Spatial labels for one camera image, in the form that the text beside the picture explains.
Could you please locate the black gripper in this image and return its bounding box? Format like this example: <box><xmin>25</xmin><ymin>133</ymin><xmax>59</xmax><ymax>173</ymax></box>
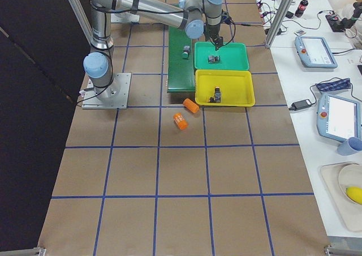
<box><xmin>205</xmin><ymin>10</ymin><xmax>231</xmax><ymax>51</ymax></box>

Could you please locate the green push button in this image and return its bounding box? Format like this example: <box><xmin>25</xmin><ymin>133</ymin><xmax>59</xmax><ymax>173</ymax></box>
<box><xmin>208</xmin><ymin>55</ymin><xmax>220</xmax><ymax>64</ymax></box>
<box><xmin>182</xmin><ymin>45</ymin><xmax>191</xmax><ymax>59</ymax></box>

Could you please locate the plain orange cylinder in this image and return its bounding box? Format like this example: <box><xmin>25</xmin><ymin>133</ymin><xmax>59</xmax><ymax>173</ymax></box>
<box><xmin>183</xmin><ymin>98</ymin><xmax>200</xmax><ymax>113</ymax></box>

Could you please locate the orange cylinder labelled 4680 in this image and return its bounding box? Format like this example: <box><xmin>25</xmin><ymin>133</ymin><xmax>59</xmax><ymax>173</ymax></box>
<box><xmin>173</xmin><ymin>113</ymin><xmax>188</xmax><ymax>130</ymax></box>

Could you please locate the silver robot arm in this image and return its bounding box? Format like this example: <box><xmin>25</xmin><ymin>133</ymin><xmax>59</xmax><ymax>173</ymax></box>
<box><xmin>83</xmin><ymin>0</ymin><xmax>224</xmax><ymax>109</ymax></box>

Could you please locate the green plastic tray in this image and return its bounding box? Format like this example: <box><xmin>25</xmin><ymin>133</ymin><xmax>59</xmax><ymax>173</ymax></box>
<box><xmin>194</xmin><ymin>41</ymin><xmax>249</xmax><ymax>71</ymax></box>

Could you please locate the yellow plastic tray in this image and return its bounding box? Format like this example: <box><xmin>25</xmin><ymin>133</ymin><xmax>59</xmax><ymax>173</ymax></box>
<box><xmin>195</xmin><ymin>69</ymin><xmax>255</xmax><ymax>107</ymax></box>

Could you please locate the green conveyor belt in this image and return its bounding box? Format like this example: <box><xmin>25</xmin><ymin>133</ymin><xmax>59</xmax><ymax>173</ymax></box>
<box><xmin>167</xmin><ymin>27</ymin><xmax>195</xmax><ymax>93</ymax></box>

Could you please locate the cola bottle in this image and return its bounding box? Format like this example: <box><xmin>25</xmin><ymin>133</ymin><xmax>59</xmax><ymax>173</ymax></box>
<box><xmin>294</xmin><ymin>0</ymin><xmax>309</xmax><ymax>18</ymax></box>

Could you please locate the upper teach pendant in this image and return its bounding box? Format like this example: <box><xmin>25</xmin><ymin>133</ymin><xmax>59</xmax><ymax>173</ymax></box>
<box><xmin>294</xmin><ymin>36</ymin><xmax>338</xmax><ymax>69</ymax></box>

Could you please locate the teach pendant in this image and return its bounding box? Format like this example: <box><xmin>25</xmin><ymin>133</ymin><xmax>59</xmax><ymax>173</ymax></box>
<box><xmin>317</xmin><ymin>93</ymin><xmax>361</xmax><ymax>142</ymax></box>
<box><xmin>294</xmin><ymin>36</ymin><xmax>338</xmax><ymax>69</ymax></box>

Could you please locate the black power brick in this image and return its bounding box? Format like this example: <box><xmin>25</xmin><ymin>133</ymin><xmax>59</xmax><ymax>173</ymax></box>
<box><xmin>289</xmin><ymin>99</ymin><xmax>312</xmax><ymax>111</ymax></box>

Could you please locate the blue plaid cloth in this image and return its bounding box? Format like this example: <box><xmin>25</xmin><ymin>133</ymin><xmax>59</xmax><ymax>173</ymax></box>
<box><xmin>315</xmin><ymin>78</ymin><xmax>352</xmax><ymax>92</ymax></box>

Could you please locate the lower teach pendant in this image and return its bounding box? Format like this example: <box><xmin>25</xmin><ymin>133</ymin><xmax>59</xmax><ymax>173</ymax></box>
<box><xmin>317</xmin><ymin>93</ymin><xmax>361</xmax><ymax>142</ymax></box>

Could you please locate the blue plastic cup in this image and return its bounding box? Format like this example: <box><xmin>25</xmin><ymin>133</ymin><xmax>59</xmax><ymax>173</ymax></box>
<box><xmin>337</xmin><ymin>137</ymin><xmax>362</xmax><ymax>156</ymax></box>

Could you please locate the black side curtain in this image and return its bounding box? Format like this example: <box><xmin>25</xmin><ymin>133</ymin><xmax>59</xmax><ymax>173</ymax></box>
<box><xmin>1</xmin><ymin>0</ymin><xmax>89</xmax><ymax>251</ymax></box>

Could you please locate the cream bowl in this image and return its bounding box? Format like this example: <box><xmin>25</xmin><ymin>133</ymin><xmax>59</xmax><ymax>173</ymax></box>
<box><xmin>338</xmin><ymin>164</ymin><xmax>361</xmax><ymax>205</ymax></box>

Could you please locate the yellow banana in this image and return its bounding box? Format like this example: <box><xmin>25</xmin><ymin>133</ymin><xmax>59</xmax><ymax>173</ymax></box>
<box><xmin>346</xmin><ymin>186</ymin><xmax>362</xmax><ymax>204</ymax></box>

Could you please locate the beige serving tray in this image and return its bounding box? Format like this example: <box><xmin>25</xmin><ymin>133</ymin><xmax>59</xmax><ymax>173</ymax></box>
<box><xmin>320</xmin><ymin>162</ymin><xmax>361</xmax><ymax>233</ymax></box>

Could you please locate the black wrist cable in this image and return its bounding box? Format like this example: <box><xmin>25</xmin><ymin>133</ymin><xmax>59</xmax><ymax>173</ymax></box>
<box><xmin>222</xmin><ymin>16</ymin><xmax>237</xmax><ymax>46</ymax></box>

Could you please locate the red black power cable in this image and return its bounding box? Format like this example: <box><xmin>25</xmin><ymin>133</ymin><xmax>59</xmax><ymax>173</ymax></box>
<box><xmin>230</xmin><ymin>22</ymin><xmax>268</xmax><ymax>29</ymax></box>

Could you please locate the aluminium frame post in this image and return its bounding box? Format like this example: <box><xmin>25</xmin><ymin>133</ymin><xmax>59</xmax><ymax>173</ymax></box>
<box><xmin>265</xmin><ymin>0</ymin><xmax>292</xmax><ymax>49</ymax></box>

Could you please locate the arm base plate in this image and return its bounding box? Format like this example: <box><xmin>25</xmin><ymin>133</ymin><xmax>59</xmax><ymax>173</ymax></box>
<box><xmin>81</xmin><ymin>73</ymin><xmax>131</xmax><ymax>109</ymax></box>

